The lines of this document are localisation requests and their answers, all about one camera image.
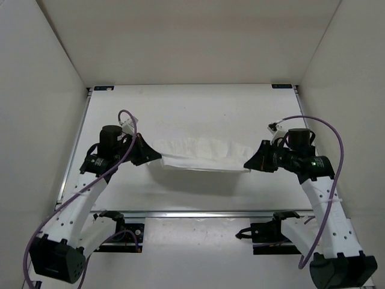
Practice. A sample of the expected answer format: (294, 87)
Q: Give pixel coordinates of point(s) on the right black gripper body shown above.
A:
(280, 157)

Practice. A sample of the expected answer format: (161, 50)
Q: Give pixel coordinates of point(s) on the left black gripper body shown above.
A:
(121, 146)

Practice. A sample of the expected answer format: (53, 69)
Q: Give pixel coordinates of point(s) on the white pleated skirt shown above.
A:
(201, 154)

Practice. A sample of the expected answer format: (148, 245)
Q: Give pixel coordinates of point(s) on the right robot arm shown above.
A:
(336, 258)

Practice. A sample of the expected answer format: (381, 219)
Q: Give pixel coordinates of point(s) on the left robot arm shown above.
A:
(62, 247)

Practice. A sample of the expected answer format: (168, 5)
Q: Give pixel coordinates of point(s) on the left blue corner label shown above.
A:
(103, 88)

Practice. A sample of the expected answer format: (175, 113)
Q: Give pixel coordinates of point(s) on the blue corner label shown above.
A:
(103, 88)
(281, 86)

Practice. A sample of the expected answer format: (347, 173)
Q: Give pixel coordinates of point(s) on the right blue corner label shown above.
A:
(281, 86)

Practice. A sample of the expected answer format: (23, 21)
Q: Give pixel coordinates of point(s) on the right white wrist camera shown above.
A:
(279, 135)

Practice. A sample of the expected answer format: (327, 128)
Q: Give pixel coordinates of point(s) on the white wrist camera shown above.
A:
(128, 125)
(279, 135)

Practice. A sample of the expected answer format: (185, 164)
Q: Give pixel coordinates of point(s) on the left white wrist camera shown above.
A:
(128, 125)

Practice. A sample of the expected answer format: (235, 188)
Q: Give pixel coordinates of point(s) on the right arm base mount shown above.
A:
(267, 238)

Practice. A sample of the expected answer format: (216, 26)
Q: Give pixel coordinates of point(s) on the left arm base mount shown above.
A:
(128, 236)

